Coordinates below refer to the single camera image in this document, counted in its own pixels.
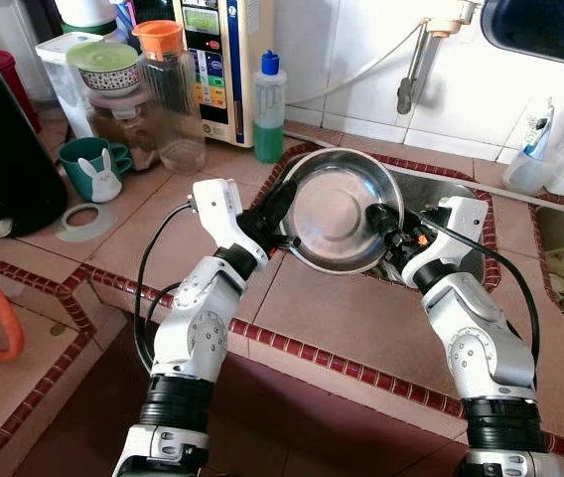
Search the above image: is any stainless steel plate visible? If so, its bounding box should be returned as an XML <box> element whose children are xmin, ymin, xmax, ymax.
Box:
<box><xmin>279</xmin><ymin>148</ymin><xmax>406</xmax><ymax>276</ymax></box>

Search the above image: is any large stainless steel sink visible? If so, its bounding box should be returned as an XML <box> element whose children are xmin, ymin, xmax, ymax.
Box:
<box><xmin>267</xmin><ymin>144</ymin><xmax>501</xmax><ymax>294</ymax></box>

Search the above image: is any green dish soap bottle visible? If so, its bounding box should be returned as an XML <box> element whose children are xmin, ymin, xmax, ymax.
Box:
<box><xmin>253</xmin><ymin>50</ymin><xmax>288</xmax><ymax>165</ymax></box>

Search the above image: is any cream water ionizer appliance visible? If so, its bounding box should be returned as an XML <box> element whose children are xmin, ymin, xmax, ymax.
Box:
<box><xmin>173</xmin><ymin>0</ymin><xmax>275</xmax><ymax>150</ymax></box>

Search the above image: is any clear plastic cup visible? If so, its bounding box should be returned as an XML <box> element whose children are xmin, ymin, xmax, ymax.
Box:
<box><xmin>502</xmin><ymin>147</ymin><xmax>564</xmax><ymax>197</ymax></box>

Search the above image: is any glass pitcher with orange lid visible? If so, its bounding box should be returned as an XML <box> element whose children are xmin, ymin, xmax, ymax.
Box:
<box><xmin>133</xmin><ymin>20</ymin><xmax>208</xmax><ymax>175</ymax></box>

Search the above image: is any brown glass jar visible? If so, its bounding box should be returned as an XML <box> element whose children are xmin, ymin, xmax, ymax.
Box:
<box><xmin>88</xmin><ymin>99</ymin><xmax>161</xmax><ymax>172</ymax></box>

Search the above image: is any blue and white tube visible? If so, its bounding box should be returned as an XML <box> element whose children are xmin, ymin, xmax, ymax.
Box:
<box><xmin>522</xmin><ymin>97</ymin><xmax>556</xmax><ymax>162</ymax></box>

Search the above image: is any green mug with white rabbit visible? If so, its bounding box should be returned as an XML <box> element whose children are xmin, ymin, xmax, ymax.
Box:
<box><xmin>59</xmin><ymin>136</ymin><xmax>134</xmax><ymax>205</ymax></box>

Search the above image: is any patterned bowl with green lid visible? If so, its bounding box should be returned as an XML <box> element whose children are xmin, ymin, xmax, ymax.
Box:
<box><xmin>67</xmin><ymin>41</ymin><xmax>144</xmax><ymax>108</ymax></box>

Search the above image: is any blue plastic item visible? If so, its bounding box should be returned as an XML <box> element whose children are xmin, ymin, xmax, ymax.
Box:
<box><xmin>113</xmin><ymin>0</ymin><xmax>136</xmax><ymax>41</ymax></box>

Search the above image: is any dark blue basin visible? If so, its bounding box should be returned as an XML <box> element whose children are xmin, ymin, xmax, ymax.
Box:
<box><xmin>481</xmin><ymin>0</ymin><xmax>564</xmax><ymax>69</ymax></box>

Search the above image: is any clear plastic container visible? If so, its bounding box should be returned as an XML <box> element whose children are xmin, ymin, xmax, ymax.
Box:
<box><xmin>36</xmin><ymin>32</ymin><xmax>104</xmax><ymax>140</ymax></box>

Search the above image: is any black kettle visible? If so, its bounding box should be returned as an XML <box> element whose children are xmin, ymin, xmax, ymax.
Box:
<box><xmin>0</xmin><ymin>42</ymin><xmax>70</xmax><ymax>238</ymax></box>

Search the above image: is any white jar with green base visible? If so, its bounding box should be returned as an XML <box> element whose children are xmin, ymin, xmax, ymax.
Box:
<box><xmin>54</xmin><ymin>0</ymin><xmax>119</xmax><ymax>36</ymax></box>

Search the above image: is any red plastic container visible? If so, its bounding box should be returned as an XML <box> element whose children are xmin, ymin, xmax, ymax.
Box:
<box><xmin>0</xmin><ymin>50</ymin><xmax>42</xmax><ymax>135</ymax></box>

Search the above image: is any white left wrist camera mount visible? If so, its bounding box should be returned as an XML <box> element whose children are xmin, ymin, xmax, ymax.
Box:
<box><xmin>191</xmin><ymin>179</ymin><xmax>245</xmax><ymax>254</ymax></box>

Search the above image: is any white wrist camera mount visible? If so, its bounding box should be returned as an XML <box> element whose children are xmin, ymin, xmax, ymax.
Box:
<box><xmin>191</xmin><ymin>179</ymin><xmax>245</xmax><ymax>254</ymax></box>
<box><xmin>416</xmin><ymin>195</ymin><xmax>490</xmax><ymax>269</ymax></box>

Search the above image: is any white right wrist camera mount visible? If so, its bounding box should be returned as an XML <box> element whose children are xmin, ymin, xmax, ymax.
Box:
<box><xmin>416</xmin><ymin>195</ymin><xmax>490</xmax><ymax>269</ymax></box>

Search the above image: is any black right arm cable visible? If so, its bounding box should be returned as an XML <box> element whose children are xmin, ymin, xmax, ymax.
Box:
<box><xmin>411</xmin><ymin>211</ymin><xmax>543</xmax><ymax>369</ymax></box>

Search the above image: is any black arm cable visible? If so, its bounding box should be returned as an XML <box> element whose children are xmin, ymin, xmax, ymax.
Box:
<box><xmin>411</xmin><ymin>211</ymin><xmax>543</xmax><ymax>369</ymax></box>
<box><xmin>133</xmin><ymin>199</ymin><xmax>199</xmax><ymax>374</ymax></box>

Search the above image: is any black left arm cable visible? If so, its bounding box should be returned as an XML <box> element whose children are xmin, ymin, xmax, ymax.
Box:
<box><xmin>133</xmin><ymin>199</ymin><xmax>199</xmax><ymax>374</ymax></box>

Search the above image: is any white faucet hose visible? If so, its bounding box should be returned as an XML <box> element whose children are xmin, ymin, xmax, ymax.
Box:
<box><xmin>284</xmin><ymin>25</ymin><xmax>432</xmax><ymax>108</ymax></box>

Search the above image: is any metal wall faucet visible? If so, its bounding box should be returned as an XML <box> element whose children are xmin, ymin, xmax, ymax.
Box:
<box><xmin>396</xmin><ymin>0</ymin><xmax>482</xmax><ymax>115</ymax></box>

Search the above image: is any translucent white ring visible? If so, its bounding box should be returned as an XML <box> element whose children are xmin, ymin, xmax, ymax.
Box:
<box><xmin>54</xmin><ymin>203</ymin><xmax>119</xmax><ymax>243</ymax></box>

